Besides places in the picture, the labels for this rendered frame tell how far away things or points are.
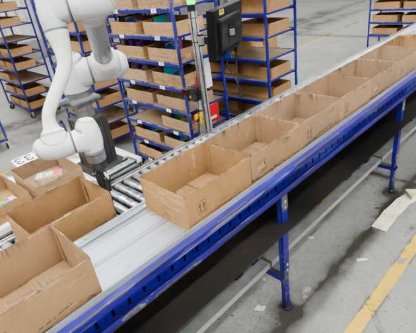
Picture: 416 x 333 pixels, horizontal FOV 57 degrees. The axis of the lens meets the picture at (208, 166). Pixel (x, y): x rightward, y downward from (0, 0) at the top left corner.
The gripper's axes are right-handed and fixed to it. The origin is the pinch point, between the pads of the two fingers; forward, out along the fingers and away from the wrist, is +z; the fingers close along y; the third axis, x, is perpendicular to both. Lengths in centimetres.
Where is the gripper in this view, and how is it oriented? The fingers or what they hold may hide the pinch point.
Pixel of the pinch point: (107, 196)
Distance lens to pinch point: 195.7
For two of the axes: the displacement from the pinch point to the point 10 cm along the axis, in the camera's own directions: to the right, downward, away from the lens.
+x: -7.0, 4.2, -5.8
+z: 1.3, 8.7, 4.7
